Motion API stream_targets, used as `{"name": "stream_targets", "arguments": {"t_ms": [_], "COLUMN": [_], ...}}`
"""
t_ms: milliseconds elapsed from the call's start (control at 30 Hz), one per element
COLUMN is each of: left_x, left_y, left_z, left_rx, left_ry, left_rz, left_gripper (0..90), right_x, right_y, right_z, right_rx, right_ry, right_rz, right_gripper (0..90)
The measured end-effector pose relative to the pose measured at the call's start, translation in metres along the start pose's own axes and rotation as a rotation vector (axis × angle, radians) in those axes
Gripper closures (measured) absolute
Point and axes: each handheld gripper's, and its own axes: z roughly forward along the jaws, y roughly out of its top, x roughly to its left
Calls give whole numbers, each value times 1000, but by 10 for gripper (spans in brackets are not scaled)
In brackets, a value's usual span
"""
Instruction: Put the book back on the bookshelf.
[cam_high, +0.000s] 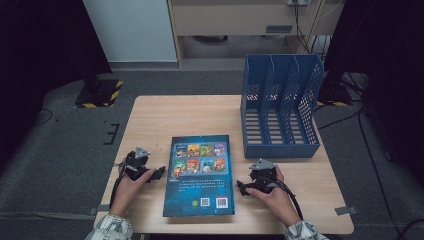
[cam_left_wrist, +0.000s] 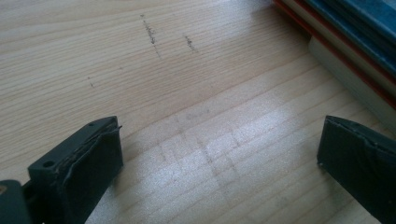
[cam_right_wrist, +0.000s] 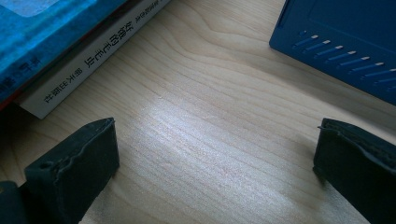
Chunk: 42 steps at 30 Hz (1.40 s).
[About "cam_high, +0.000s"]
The person's right hand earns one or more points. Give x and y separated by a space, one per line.
278 201

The beige wooden cabinet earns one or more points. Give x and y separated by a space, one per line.
233 20

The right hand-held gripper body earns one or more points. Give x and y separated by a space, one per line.
263 176

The black stand base yellow stripes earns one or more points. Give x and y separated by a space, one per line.
100 93
335 95

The blue picture book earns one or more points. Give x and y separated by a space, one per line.
200 186

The white panel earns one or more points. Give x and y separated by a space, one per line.
133 30

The white power socket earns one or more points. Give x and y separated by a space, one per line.
298 2

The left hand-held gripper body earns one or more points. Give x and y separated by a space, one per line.
136 166

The black curtain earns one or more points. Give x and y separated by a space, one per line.
40 50
393 50

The grey tape strip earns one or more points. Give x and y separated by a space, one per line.
101 208
346 210

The blue plastic file rack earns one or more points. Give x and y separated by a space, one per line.
280 146

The person's left hand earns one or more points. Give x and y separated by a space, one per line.
125 196

